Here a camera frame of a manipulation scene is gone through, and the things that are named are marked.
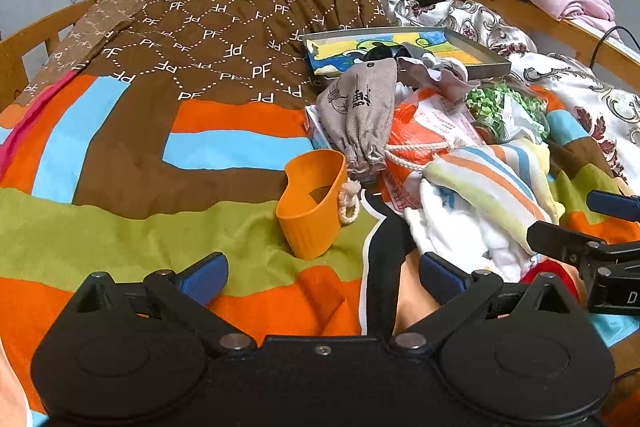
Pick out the colourful picture tray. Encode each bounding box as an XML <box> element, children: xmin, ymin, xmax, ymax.
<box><xmin>300</xmin><ymin>26</ymin><xmax>512</xmax><ymax>80</ymax></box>

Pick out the black glossy object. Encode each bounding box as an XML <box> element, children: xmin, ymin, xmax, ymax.
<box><xmin>362</xmin><ymin>46</ymin><xmax>408</xmax><ymax>62</ymax></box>

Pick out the wooden bed frame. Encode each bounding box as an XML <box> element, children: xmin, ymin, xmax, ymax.
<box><xmin>0</xmin><ymin>0</ymin><xmax>640</xmax><ymax>112</ymax></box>

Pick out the white printed cloth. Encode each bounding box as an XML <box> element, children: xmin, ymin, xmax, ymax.
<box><xmin>402</xmin><ymin>179</ymin><xmax>538</xmax><ymax>283</ymax></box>

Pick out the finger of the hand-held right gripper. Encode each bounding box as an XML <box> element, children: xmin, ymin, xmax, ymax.
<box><xmin>587</xmin><ymin>190</ymin><xmax>640</xmax><ymax>223</ymax></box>
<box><xmin>527</xmin><ymin>221</ymin><xmax>616</xmax><ymax>268</ymax></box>

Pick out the blue white tissue packet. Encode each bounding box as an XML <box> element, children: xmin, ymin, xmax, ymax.
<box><xmin>304</xmin><ymin>104</ymin><xmax>351</xmax><ymax>152</ymax></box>

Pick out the colourful striped bedsheet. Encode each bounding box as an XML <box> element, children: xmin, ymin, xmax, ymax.
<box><xmin>0</xmin><ymin>72</ymin><xmax>640</xmax><ymax>427</ymax></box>

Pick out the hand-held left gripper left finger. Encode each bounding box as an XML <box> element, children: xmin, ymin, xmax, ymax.
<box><xmin>75</xmin><ymin>252</ymin><xmax>258</xmax><ymax>355</ymax></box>

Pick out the striped pastel towel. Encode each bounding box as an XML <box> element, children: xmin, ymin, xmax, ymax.
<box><xmin>422</xmin><ymin>142</ymin><xmax>566</xmax><ymax>228</ymax></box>

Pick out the grey drawstring pouch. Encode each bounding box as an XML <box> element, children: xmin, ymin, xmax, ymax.
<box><xmin>317</xmin><ymin>61</ymin><xmax>398</xmax><ymax>180</ymax></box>

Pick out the black cable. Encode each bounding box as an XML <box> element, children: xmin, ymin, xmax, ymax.
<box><xmin>592</xmin><ymin>27</ymin><xmax>640</xmax><ymax>68</ymax></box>

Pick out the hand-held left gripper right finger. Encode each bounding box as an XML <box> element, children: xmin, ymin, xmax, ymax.
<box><xmin>391</xmin><ymin>252</ymin><xmax>576</xmax><ymax>354</ymax></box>

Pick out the black cloth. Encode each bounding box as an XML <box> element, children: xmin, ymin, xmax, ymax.
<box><xmin>360</xmin><ymin>192</ymin><xmax>418</xmax><ymax>338</ymax></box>

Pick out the orange white drawstring bag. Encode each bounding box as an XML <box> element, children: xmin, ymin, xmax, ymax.
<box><xmin>339</xmin><ymin>87</ymin><xmax>493</xmax><ymax>225</ymax></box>

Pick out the orange silicone cup sleeve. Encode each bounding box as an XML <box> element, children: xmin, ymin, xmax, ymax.
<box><xmin>276</xmin><ymin>150</ymin><xmax>348</xmax><ymax>259</ymax></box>

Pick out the grey white cloth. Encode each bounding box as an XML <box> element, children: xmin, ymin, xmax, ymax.
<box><xmin>397</xmin><ymin>54</ymin><xmax>481</xmax><ymax>90</ymax></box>

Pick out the green patterned bag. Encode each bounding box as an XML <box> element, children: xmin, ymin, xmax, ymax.
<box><xmin>465</xmin><ymin>79</ymin><xmax>551</xmax><ymax>145</ymax></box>

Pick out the red cloth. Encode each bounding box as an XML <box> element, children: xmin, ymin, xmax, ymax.
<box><xmin>520</xmin><ymin>259</ymin><xmax>581</xmax><ymax>303</ymax></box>

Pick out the white floral quilt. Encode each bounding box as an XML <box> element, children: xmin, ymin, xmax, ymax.
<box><xmin>377</xmin><ymin>0</ymin><xmax>640</xmax><ymax>180</ymax></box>

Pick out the brown printed quilt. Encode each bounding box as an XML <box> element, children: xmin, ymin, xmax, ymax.
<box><xmin>12</xmin><ymin>0</ymin><xmax>393</xmax><ymax>110</ymax></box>

